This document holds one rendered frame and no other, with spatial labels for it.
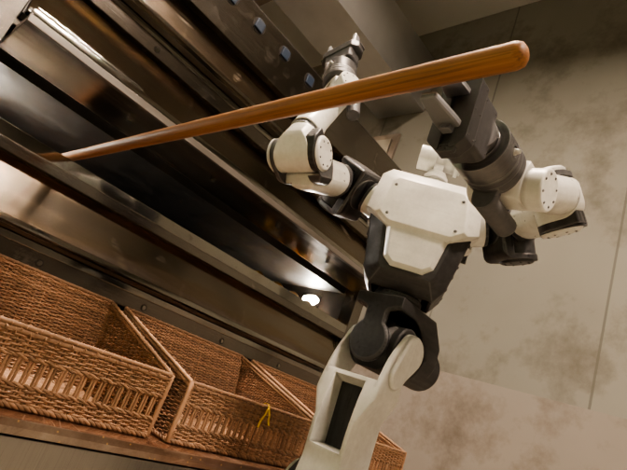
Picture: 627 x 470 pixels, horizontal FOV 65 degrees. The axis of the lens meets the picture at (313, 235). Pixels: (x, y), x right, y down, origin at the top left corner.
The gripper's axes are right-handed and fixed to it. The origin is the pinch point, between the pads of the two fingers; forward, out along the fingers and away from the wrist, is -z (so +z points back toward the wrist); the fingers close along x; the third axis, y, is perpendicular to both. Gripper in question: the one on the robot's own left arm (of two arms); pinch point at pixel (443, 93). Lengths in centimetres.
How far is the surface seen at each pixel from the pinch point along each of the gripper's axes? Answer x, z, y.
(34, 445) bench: 65, 3, 67
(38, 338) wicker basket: 48, -3, 72
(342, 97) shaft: 1.7, -4.5, 12.7
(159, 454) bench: 63, 31, 67
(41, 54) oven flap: -18, -23, 116
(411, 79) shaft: 1.5, -4.9, 1.5
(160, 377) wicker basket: 48, 26, 72
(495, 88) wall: -274, 295, 171
